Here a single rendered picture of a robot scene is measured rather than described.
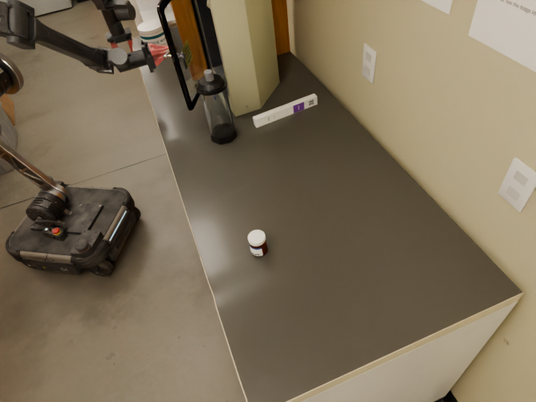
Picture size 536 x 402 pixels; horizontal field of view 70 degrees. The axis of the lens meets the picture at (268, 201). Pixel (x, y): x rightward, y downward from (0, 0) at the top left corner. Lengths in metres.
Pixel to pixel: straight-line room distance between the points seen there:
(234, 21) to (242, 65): 0.16
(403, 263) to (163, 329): 1.40
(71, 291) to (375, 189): 1.85
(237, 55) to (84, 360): 1.63
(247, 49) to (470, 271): 1.00
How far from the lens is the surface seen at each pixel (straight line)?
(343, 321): 0.99
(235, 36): 1.44
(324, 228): 1.14
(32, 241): 2.55
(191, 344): 2.07
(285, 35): 1.94
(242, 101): 1.56
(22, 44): 1.29
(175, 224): 2.52
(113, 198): 2.51
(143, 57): 1.56
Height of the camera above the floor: 1.84
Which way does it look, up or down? 48 degrees down
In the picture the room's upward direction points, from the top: 10 degrees counter-clockwise
